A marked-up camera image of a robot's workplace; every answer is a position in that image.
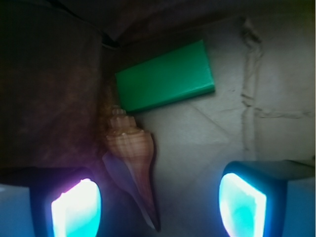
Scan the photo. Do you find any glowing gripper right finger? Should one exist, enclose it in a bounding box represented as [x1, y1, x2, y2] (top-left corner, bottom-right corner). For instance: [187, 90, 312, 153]
[219, 160, 316, 237]

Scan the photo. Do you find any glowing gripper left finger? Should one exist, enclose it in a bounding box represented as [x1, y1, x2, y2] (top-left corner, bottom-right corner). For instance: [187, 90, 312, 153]
[0, 167, 102, 237]

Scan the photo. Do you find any orange spiral sea shell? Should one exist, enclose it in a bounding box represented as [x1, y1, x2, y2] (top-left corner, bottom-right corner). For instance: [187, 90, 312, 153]
[103, 107, 160, 231]

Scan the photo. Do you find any brown paper bag tray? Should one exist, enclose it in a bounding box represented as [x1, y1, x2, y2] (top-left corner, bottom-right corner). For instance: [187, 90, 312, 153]
[0, 0, 316, 237]

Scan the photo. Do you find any green rectangular block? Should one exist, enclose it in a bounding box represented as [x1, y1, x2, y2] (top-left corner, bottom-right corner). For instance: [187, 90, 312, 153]
[116, 40, 215, 112]

